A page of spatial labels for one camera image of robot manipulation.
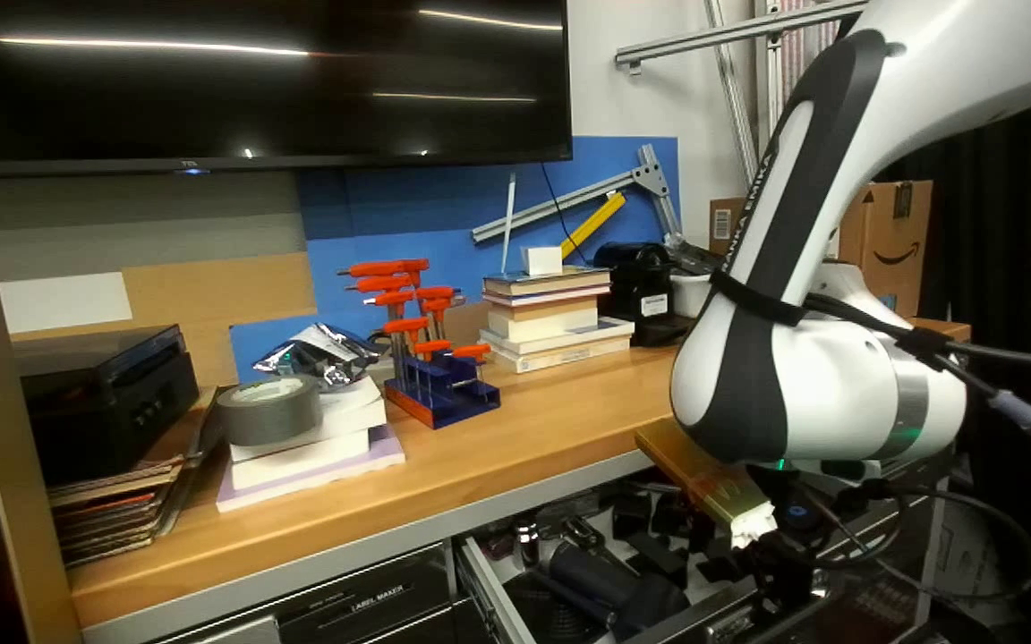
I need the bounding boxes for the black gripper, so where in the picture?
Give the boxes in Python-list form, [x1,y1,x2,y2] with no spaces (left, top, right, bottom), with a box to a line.
[634,415,854,622]

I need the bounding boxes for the grey drawer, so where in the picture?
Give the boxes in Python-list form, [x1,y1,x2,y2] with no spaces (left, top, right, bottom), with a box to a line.
[455,471,926,644]

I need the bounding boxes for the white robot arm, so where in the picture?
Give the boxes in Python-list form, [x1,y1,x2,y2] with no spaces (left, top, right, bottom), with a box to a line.
[670,0,1031,612]

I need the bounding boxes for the black case on counter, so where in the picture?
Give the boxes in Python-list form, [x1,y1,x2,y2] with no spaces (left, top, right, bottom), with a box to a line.
[15,326,197,483]

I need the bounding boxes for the black label printer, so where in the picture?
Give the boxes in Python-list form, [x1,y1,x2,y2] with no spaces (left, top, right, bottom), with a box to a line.
[595,242,693,346]

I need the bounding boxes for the stack of books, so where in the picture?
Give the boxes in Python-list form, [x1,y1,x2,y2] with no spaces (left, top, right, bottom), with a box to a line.
[480,269,634,372]

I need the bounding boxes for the cardboard amazon box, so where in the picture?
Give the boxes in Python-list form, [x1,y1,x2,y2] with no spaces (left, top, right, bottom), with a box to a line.
[842,179,936,319]

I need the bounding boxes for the small white box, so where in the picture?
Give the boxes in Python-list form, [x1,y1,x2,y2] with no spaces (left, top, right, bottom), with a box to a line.
[525,248,564,278]

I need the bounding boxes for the black monitor screen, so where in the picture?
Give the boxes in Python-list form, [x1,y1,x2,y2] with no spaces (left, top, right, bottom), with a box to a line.
[0,0,574,176]

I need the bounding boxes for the yellow level on wall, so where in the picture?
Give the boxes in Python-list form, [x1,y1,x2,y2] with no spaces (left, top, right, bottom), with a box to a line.
[559,189,628,261]

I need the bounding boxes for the grey duct tape roll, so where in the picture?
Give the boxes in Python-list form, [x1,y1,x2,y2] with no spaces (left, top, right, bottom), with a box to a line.
[214,377,324,447]

